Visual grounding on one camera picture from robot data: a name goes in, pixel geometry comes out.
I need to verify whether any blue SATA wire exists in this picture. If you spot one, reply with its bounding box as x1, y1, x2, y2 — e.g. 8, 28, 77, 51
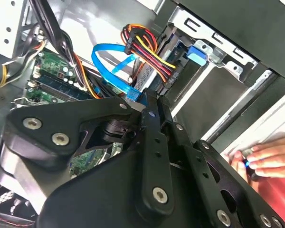
91, 42, 143, 103

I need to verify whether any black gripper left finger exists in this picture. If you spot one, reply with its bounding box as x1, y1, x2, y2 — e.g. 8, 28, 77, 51
0, 89, 175, 216

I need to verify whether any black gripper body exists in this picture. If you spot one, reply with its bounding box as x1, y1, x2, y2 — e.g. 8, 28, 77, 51
37, 144, 214, 228

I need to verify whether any coloured SATA power wire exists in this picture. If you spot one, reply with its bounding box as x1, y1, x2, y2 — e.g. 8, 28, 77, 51
120, 23, 181, 87

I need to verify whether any hard disk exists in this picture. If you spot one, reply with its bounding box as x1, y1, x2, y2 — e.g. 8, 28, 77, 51
132, 33, 209, 95

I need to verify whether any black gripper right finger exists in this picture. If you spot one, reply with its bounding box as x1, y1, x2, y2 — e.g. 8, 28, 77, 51
156, 95, 285, 228

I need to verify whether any person's hand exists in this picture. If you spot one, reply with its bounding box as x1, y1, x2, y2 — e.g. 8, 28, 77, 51
231, 136, 285, 179

